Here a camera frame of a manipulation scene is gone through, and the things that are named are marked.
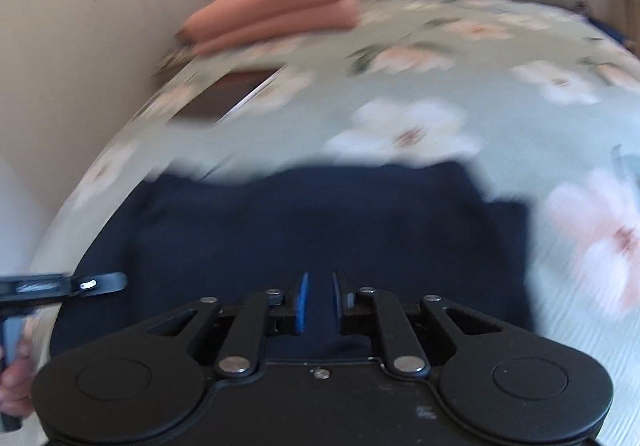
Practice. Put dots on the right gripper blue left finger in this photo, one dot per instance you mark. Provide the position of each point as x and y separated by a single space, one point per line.
300 293

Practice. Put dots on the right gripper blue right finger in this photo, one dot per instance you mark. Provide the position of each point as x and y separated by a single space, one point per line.
344 296

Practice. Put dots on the navy blue garment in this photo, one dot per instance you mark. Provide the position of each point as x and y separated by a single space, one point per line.
413 232

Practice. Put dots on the person's left hand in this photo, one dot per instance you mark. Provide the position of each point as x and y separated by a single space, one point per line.
16 380

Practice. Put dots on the brown tablet case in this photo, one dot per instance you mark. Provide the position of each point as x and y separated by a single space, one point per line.
227 94

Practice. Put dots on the floral green bedspread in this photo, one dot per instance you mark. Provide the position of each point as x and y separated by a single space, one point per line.
536 104

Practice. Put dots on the folded pink blanket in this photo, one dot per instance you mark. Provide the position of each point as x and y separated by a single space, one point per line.
225 24

